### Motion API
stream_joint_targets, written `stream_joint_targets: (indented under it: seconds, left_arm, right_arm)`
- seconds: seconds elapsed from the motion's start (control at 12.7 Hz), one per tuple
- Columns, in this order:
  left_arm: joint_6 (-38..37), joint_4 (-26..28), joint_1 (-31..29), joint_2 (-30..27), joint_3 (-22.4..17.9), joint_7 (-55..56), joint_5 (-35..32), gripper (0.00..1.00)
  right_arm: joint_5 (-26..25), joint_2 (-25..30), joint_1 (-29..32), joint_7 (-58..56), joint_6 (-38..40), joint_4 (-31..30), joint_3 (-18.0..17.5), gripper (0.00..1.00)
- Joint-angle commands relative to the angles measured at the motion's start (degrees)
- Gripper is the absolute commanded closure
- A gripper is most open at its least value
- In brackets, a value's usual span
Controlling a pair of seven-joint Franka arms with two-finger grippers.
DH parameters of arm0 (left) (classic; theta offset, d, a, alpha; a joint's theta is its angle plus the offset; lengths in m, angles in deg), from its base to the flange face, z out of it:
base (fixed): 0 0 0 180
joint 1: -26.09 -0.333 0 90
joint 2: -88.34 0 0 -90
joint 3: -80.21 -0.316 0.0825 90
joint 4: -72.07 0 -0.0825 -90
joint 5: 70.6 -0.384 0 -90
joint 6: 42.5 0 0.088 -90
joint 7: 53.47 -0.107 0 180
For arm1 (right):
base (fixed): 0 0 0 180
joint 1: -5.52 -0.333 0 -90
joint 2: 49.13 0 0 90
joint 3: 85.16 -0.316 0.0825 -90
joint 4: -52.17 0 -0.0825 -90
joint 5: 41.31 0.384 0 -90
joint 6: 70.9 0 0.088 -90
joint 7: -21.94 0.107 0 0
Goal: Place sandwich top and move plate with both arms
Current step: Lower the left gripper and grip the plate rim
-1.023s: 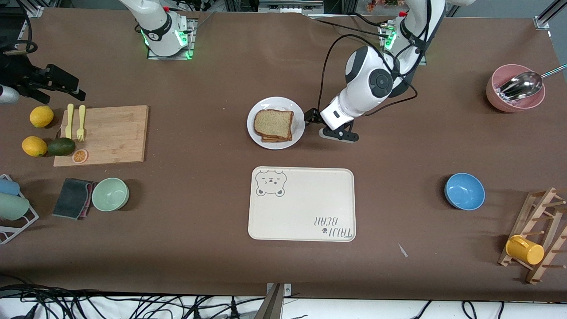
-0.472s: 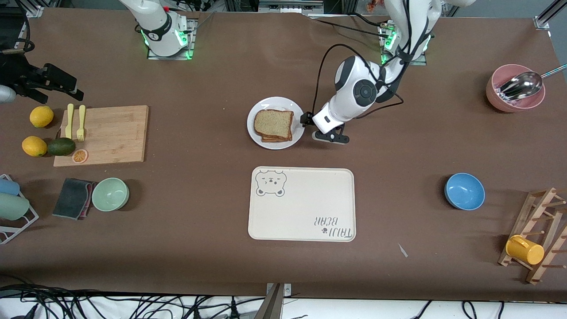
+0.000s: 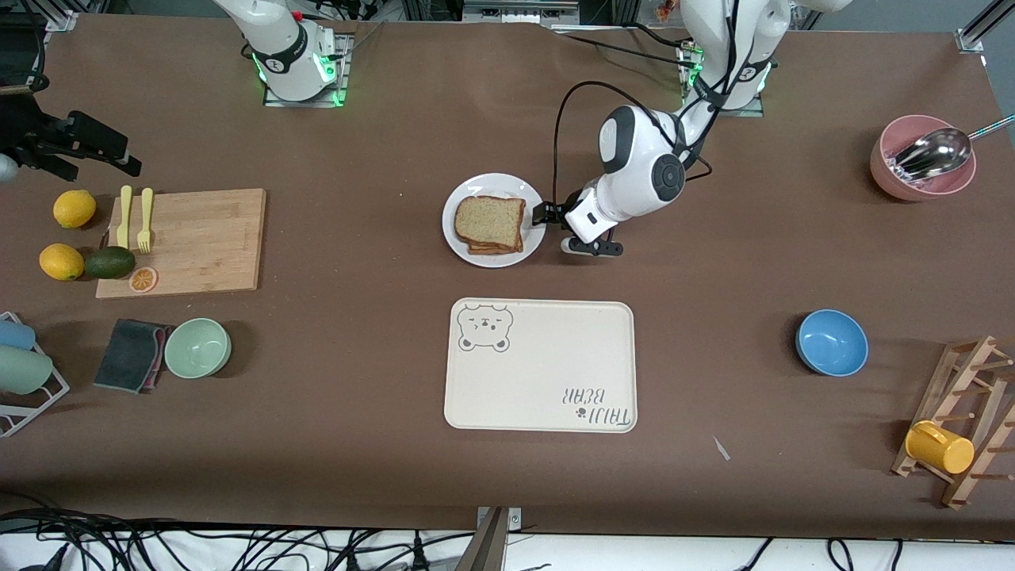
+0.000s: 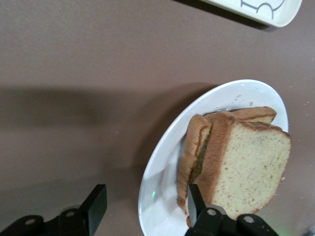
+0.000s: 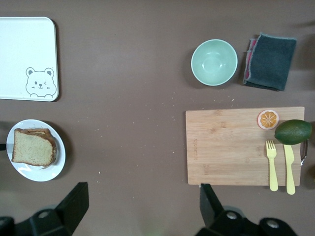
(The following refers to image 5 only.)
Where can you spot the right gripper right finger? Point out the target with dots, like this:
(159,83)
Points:
(214,216)

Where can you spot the brown bread slice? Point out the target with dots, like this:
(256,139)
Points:
(32,148)
(37,131)

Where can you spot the toy orange slice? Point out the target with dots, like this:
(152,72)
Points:
(268,119)

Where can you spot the round white plate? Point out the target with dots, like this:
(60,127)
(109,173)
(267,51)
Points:
(37,174)

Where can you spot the yellow plastic knife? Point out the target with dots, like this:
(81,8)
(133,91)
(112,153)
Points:
(290,167)

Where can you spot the cream bear print tray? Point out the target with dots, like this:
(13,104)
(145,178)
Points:
(24,49)

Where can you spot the green avocado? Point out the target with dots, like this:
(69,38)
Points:
(292,132)

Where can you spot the pale green bowl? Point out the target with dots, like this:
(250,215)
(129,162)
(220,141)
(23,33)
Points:
(214,62)

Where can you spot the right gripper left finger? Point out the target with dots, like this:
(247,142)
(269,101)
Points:
(71,211)

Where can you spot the yellow plastic fork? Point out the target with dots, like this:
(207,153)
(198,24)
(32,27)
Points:
(272,169)

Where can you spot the pink folded cloth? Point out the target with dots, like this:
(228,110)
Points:
(248,70)

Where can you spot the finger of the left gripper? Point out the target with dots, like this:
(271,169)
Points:
(2,147)

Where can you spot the bamboo cutting board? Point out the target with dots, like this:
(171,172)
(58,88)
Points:
(221,147)

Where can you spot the dark grey folded cloth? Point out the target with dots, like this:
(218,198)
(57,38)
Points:
(273,61)

